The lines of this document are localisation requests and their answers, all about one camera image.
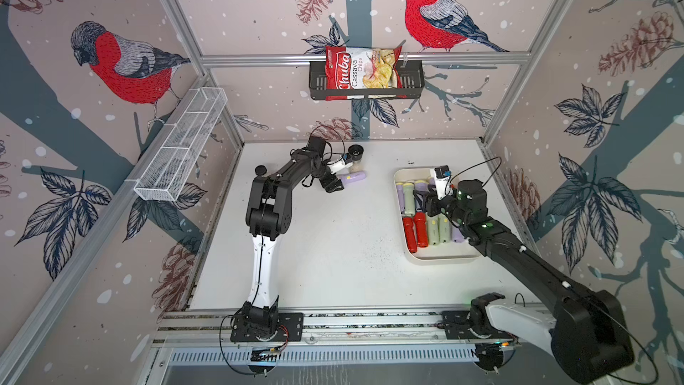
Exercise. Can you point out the white wire mesh shelf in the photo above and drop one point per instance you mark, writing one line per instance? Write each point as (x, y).
(173, 163)

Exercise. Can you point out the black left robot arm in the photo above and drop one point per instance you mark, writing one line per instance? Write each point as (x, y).
(268, 217)

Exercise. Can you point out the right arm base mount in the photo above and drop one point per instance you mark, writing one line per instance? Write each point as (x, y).
(474, 323)

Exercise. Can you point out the black-top pepper grinder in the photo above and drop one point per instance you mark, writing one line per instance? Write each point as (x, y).
(355, 152)

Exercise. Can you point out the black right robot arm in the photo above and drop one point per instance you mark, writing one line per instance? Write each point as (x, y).
(583, 330)

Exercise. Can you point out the red flashlight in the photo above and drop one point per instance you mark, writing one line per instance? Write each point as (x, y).
(410, 235)
(420, 222)

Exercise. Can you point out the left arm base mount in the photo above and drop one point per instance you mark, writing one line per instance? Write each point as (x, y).
(267, 324)

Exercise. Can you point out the small glass spice bottle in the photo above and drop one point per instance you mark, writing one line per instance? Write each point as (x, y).
(260, 170)

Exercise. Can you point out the green flashlight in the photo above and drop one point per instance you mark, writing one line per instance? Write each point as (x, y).
(409, 199)
(433, 230)
(444, 229)

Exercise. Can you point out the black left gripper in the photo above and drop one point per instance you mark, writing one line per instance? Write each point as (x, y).
(331, 184)

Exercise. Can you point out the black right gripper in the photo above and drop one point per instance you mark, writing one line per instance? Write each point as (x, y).
(431, 204)

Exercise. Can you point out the cream plastic storage tray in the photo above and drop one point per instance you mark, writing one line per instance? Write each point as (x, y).
(443, 253)

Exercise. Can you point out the aluminium front rail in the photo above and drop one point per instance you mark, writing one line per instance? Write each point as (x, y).
(334, 326)

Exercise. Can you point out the black wall basket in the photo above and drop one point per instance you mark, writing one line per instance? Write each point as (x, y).
(404, 81)

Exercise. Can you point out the red cassava chips bag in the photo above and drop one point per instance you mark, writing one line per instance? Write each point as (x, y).
(357, 68)

